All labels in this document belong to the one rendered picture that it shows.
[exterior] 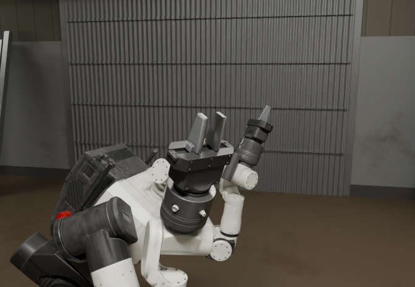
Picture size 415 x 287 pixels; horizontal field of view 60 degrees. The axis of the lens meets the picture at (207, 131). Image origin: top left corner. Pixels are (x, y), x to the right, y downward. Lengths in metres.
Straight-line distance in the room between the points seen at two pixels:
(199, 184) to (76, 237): 0.35
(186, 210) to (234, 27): 3.24
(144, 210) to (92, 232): 0.16
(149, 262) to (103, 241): 0.17
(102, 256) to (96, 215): 0.09
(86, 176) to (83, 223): 0.21
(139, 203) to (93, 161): 0.17
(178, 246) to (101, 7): 3.68
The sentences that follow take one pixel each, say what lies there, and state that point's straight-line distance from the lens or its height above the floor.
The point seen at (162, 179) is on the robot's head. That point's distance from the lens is 0.95.
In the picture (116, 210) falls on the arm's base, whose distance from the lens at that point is 0.81.
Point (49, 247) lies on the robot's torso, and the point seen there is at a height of 0.77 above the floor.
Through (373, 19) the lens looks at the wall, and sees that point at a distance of 3.90.
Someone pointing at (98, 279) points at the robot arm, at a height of 0.87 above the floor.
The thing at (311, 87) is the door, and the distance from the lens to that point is 3.74.
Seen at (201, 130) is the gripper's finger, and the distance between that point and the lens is 0.55.
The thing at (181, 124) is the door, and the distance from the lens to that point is 3.89.
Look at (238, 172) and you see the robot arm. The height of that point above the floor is 0.96.
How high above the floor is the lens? 1.30
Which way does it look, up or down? 10 degrees down
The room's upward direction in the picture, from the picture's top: straight up
